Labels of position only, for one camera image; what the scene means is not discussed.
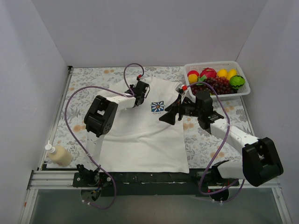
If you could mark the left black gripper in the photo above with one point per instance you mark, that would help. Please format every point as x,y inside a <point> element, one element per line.
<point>142,91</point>

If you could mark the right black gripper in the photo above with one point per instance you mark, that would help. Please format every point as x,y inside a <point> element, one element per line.
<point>177,110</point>

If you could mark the white t-shirt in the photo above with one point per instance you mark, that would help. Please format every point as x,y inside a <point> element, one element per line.
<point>138,141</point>

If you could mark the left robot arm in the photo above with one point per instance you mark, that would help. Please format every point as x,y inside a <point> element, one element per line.
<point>102,112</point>

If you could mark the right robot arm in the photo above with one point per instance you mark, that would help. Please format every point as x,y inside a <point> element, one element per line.
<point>260,160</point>

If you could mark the red yellow toy apple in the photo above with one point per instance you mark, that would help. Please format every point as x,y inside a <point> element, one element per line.
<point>193,76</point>

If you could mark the red dragon fruit toy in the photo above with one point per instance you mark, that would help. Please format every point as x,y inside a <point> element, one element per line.
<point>208,73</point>

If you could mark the purple toy grapes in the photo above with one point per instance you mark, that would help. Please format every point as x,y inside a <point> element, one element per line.
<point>220,85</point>

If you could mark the yellow toy lemon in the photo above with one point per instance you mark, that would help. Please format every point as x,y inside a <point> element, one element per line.
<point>222,73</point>

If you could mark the green toy watermelon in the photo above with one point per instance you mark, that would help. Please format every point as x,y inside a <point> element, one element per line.
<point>236,82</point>

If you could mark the yellow toy mango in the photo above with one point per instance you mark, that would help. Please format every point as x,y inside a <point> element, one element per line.
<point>231,74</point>

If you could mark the white plastic basket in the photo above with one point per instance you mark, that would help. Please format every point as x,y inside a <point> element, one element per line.
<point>228,65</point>

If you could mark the beige lotion pump bottle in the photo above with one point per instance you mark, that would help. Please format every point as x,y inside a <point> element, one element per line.
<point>58,154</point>

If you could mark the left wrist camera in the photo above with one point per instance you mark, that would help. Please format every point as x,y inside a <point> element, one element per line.
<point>141,78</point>

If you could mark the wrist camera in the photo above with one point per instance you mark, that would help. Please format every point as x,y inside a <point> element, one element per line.
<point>141,78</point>
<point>182,91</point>

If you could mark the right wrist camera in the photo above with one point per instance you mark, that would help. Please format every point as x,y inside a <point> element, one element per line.
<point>182,91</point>

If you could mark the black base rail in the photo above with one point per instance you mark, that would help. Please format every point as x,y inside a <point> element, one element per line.
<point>138,183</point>

